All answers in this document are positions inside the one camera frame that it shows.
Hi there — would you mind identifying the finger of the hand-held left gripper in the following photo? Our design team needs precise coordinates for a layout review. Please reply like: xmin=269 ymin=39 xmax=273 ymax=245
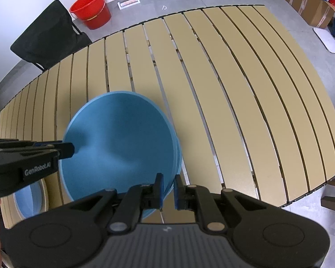
xmin=0 ymin=142 xmax=75 ymax=162
xmin=0 ymin=139 xmax=56 ymax=152

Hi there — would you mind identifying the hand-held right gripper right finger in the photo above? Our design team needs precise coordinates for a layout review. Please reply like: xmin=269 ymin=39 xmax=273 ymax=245
xmin=174 ymin=174 xmax=280 ymax=234

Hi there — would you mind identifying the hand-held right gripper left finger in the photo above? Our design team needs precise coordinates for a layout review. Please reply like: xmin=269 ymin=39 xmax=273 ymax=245
xmin=59 ymin=173 xmax=165 ymax=234

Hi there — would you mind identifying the cream plate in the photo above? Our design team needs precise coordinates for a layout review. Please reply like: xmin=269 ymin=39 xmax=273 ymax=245
xmin=13 ymin=179 xmax=49 ymax=221

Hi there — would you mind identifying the large blue bowl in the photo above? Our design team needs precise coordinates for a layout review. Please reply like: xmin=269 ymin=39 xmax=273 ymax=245
xmin=59 ymin=90 xmax=175 ymax=201

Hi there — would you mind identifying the black folding chair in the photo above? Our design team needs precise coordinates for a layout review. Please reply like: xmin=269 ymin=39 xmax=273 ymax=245
xmin=10 ymin=0 xmax=92 ymax=71

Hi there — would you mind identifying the red plastic bucket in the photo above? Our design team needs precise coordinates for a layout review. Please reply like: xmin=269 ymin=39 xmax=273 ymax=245
xmin=69 ymin=0 xmax=112 ymax=30

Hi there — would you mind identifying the white flat board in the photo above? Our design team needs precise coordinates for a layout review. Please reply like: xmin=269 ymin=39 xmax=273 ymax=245
xmin=313 ymin=27 xmax=335 ymax=54

